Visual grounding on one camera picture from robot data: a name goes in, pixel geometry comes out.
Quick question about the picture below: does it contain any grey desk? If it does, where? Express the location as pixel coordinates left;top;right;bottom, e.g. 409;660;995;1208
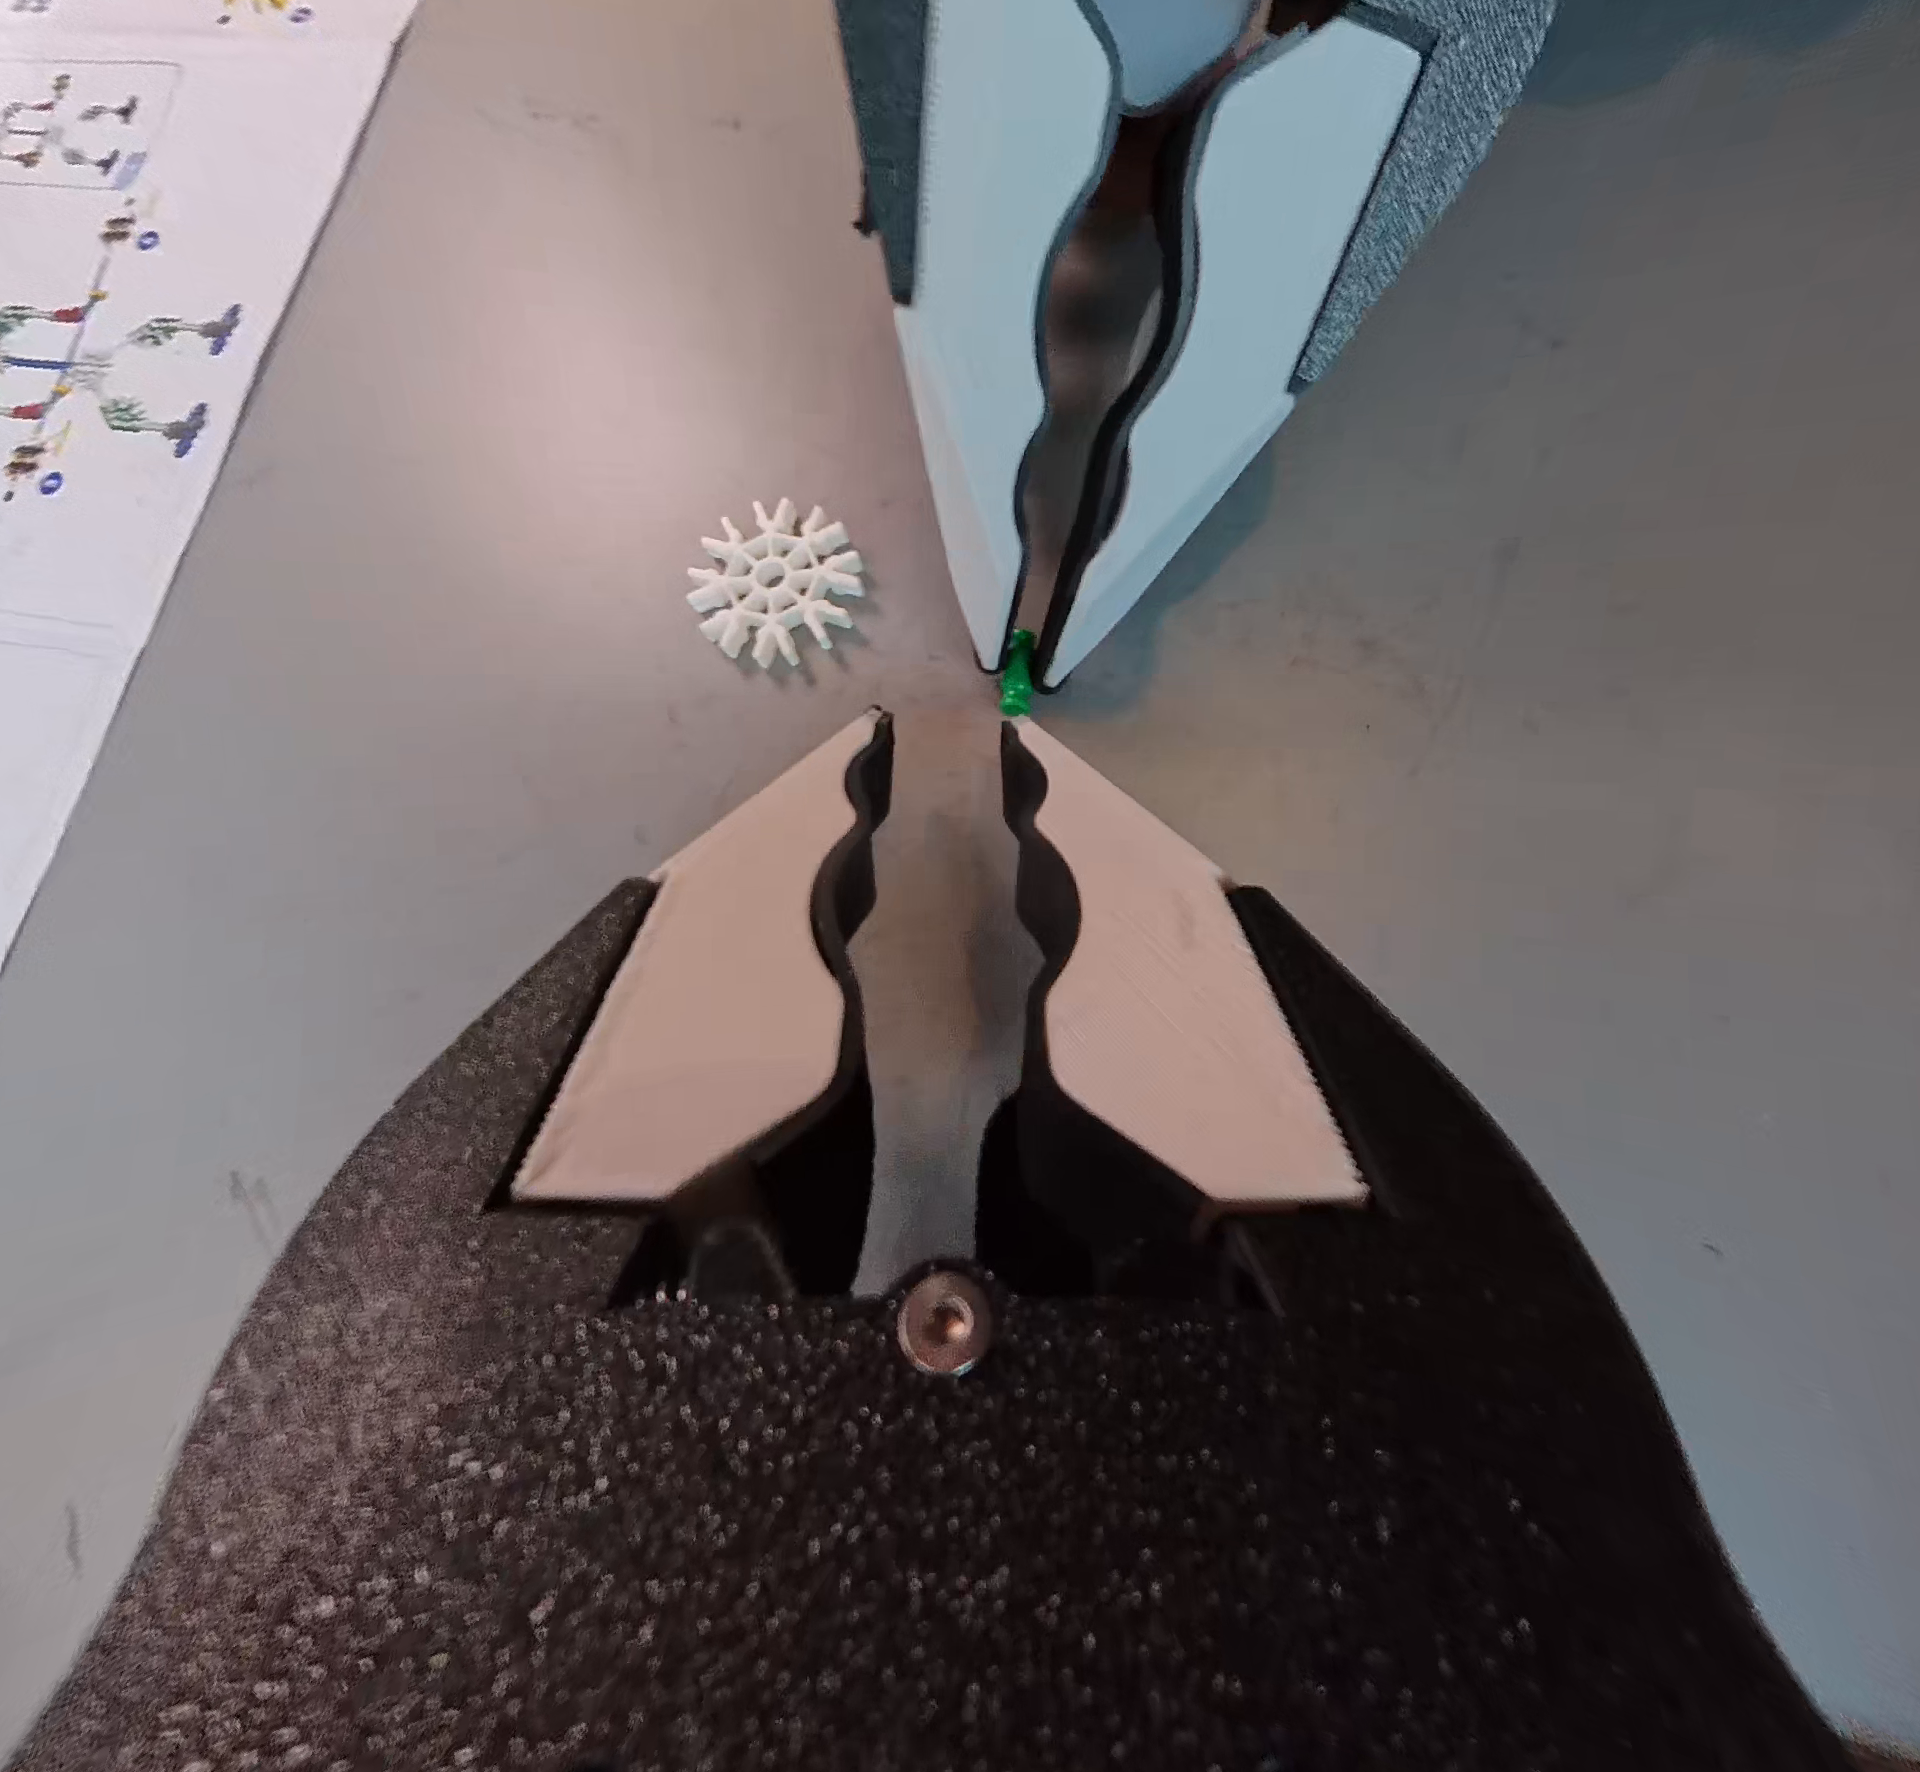
0;0;1920;1772

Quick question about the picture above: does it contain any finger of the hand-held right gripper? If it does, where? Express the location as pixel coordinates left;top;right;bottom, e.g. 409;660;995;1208
1038;8;1431;694
895;0;1128;674

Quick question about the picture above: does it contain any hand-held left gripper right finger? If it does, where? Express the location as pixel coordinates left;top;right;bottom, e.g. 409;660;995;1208
996;717;1373;1216

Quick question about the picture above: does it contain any white snowflake connector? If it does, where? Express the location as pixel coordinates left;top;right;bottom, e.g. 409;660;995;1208
686;495;869;667

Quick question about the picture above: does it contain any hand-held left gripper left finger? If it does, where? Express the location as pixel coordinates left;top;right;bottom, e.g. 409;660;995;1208
510;706;901;1292

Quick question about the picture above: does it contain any folded paper instruction sheet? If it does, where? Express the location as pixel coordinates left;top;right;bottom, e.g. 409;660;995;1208
0;0;490;972

